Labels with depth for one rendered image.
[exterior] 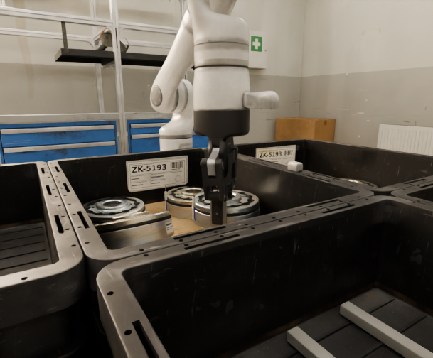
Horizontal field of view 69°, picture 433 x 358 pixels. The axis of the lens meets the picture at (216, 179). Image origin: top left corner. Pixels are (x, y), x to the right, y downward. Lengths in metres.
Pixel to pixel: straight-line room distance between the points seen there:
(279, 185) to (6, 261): 0.38
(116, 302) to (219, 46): 0.31
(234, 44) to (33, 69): 2.87
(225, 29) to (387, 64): 3.49
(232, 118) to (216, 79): 0.05
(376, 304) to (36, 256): 0.41
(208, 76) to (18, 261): 0.33
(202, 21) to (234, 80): 0.08
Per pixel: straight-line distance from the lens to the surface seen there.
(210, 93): 0.40
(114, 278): 0.20
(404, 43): 3.80
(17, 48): 3.22
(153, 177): 0.62
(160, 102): 0.86
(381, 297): 0.39
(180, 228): 0.51
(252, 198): 0.49
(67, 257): 0.23
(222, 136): 0.40
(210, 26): 0.41
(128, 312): 0.17
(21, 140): 2.35
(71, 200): 0.35
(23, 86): 3.20
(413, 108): 3.68
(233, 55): 0.40
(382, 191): 0.39
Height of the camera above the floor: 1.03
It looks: 14 degrees down
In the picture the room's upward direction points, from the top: straight up
